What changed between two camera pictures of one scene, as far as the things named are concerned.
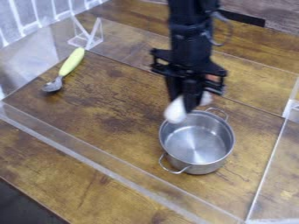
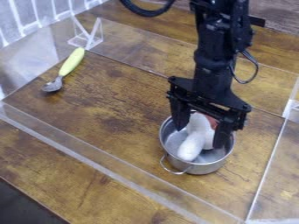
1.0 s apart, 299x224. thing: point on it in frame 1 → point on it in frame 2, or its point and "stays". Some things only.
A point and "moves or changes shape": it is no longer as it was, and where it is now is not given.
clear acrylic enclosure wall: (61, 180) stays
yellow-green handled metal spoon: (55, 85) stays
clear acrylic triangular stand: (83, 38) stays
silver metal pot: (197, 145) stays
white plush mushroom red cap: (175, 112) moves or changes shape
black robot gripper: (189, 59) → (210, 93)
